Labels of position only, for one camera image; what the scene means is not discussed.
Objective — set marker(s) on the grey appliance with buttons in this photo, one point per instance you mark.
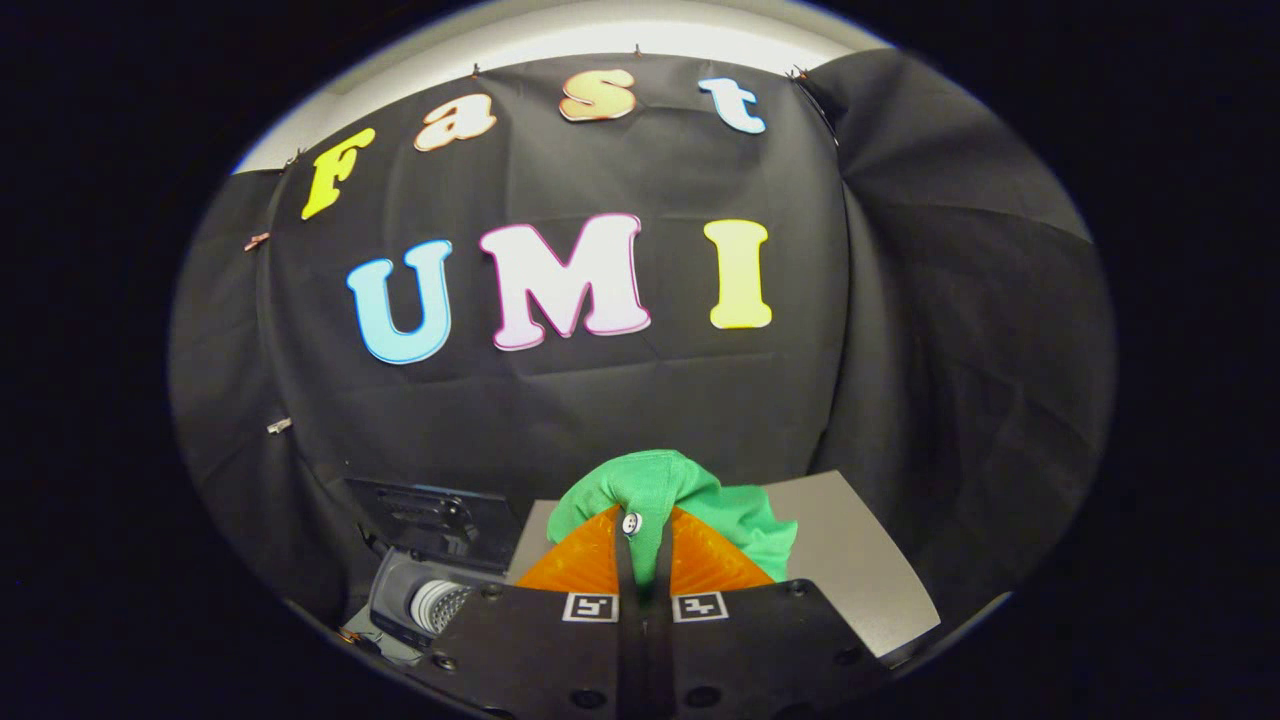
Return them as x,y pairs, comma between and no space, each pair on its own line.
860,560

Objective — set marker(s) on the green polo shirt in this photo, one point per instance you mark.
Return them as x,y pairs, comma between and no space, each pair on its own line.
650,480

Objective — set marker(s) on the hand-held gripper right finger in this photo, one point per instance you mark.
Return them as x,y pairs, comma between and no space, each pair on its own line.
760,650

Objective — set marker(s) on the copper clip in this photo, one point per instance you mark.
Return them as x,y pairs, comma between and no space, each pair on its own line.
257,241

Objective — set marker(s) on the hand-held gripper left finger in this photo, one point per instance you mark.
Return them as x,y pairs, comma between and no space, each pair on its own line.
540,650

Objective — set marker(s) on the black backdrop cloth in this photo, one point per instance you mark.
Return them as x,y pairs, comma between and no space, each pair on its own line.
620,400

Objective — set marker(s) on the silver clip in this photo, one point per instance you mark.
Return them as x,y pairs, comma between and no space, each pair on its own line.
279,426

